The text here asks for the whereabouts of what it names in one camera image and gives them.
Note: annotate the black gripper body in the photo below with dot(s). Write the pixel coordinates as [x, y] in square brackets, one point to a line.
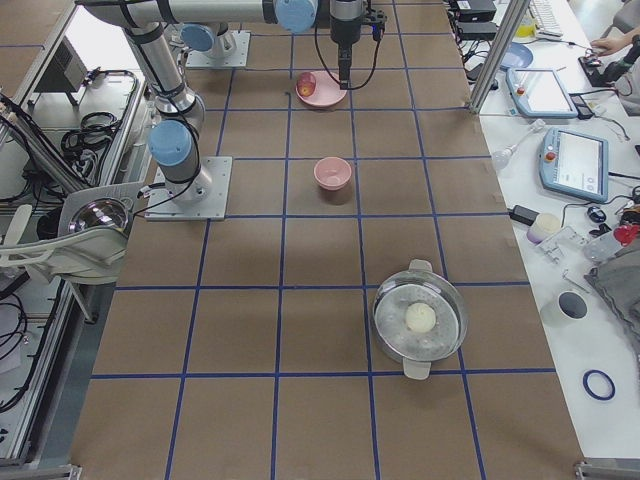
[342, 31]

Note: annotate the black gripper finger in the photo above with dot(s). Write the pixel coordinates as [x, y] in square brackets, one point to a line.
[344, 82]

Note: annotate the red apple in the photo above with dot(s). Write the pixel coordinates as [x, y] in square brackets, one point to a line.
[306, 84]

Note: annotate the pink bowl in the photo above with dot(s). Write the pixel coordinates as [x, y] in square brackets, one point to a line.
[332, 173]

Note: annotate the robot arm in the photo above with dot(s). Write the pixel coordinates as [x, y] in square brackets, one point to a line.
[143, 23]

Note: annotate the pink plate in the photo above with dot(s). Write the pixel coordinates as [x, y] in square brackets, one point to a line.
[327, 93]

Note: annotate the blue plate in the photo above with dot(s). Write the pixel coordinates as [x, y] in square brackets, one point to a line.
[517, 56]

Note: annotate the light bulb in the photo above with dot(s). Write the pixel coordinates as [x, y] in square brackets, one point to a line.
[501, 158]

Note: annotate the upper teach pendant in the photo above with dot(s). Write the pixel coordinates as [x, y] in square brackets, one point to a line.
[539, 93]

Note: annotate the teach pendant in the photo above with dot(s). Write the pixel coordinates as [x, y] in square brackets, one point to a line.
[539, 93]
[574, 164]

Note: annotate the steel steamer pot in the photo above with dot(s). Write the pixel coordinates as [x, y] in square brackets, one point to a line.
[416, 352]

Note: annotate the black power adapter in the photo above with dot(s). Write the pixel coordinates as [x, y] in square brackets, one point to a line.
[523, 215]

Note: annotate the lower teach pendant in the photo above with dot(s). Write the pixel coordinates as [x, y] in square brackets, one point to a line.
[574, 164]

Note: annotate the white steamed bun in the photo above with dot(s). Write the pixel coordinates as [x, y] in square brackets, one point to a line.
[420, 317]

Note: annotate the white cup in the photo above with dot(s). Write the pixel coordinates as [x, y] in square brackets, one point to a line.
[565, 308]

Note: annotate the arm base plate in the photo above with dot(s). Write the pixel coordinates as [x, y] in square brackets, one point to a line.
[208, 50]
[205, 198]

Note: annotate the aluminium frame post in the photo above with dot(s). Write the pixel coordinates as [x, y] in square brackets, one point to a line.
[506, 31]

